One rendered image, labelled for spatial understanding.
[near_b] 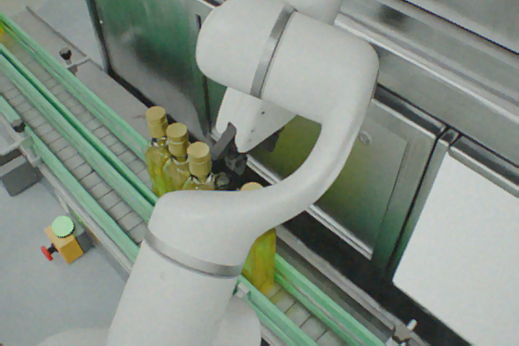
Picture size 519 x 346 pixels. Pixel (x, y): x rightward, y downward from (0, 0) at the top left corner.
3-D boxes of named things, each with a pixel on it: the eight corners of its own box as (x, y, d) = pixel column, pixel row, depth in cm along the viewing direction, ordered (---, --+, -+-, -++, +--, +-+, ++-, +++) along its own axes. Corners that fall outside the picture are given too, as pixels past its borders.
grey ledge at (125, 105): (216, 187, 119) (213, 156, 111) (188, 208, 115) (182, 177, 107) (37, 32, 165) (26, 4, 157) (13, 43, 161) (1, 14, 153)
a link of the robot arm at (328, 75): (158, 223, 45) (244, 4, 43) (290, 276, 44) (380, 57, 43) (130, 244, 36) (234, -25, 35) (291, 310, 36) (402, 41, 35)
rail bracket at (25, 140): (45, 164, 112) (26, 123, 102) (18, 182, 108) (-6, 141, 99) (38, 155, 114) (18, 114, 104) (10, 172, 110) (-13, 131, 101)
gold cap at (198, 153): (216, 168, 79) (214, 149, 76) (198, 180, 78) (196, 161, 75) (202, 156, 81) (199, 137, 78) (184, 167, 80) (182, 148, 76)
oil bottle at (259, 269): (275, 283, 92) (278, 218, 76) (254, 302, 89) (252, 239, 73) (254, 264, 94) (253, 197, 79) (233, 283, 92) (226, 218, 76)
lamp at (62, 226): (78, 229, 106) (74, 222, 104) (60, 241, 104) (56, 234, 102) (68, 217, 108) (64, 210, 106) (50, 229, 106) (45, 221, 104)
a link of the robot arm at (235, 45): (316, 71, 34) (188, 22, 34) (283, 152, 43) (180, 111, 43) (360, -43, 42) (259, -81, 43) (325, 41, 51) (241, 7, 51)
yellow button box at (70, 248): (94, 248, 111) (85, 230, 106) (67, 267, 108) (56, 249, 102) (79, 229, 115) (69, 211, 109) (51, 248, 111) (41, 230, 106)
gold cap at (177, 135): (195, 148, 82) (192, 129, 79) (177, 160, 81) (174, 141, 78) (181, 137, 84) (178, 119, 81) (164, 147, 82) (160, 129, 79)
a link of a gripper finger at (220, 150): (255, 96, 54) (261, 113, 60) (203, 145, 54) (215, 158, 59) (262, 103, 54) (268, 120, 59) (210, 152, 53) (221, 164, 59)
